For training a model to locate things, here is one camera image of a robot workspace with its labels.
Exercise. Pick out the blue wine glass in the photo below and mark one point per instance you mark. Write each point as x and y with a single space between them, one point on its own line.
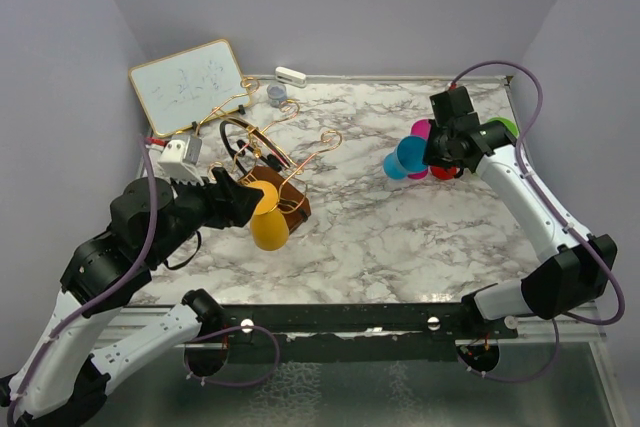
401 161

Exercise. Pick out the pink wine glass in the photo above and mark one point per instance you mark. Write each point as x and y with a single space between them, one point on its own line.
420 130

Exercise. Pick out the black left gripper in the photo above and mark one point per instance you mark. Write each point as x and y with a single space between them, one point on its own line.
232 203

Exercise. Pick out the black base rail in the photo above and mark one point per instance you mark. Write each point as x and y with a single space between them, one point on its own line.
337 333

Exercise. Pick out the gold wire glass rack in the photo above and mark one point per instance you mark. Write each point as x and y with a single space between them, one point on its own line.
258 158

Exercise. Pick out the yellow wine glass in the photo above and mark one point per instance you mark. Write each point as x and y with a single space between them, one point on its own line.
268 225

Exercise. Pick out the gold framed whiteboard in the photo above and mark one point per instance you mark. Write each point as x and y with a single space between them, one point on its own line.
183 88

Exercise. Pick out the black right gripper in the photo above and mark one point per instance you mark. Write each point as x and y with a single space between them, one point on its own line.
432 158

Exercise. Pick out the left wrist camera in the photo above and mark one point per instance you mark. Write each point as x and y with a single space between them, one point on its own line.
179 157

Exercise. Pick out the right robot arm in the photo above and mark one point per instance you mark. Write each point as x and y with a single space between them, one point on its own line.
574 264

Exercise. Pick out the red wine glass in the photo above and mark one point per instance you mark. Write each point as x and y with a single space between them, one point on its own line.
446 173

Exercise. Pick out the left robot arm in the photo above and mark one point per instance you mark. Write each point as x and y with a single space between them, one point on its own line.
67 379

